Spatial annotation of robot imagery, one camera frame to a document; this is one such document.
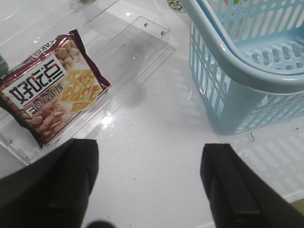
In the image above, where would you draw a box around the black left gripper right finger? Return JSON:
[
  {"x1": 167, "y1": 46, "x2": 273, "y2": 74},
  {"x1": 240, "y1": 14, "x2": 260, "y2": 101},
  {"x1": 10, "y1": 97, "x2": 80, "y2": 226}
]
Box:
[{"x1": 200, "y1": 143, "x2": 304, "y2": 228}]

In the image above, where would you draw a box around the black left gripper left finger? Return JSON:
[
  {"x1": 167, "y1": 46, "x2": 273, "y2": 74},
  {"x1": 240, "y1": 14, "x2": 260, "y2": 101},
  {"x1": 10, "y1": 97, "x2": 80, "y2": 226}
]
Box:
[{"x1": 0, "y1": 139, "x2": 99, "y2": 228}]

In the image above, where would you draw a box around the light blue plastic basket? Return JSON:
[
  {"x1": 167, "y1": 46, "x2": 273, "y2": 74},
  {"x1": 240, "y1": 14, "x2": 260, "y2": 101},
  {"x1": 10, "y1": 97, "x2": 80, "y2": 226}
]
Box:
[{"x1": 182, "y1": 0, "x2": 304, "y2": 134}]

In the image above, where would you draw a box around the maroon almond cracker packet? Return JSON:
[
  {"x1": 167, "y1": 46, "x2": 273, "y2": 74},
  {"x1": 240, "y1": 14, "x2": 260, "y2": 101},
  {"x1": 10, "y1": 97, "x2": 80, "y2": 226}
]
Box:
[{"x1": 0, "y1": 30, "x2": 110, "y2": 147}]

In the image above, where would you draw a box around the clear acrylic left shelf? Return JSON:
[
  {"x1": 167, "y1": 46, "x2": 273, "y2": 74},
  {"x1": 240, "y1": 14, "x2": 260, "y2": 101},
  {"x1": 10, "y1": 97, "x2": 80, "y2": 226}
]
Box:
[{"x1": 0, "y1": 0, "x2": 169, "y2": 169}]

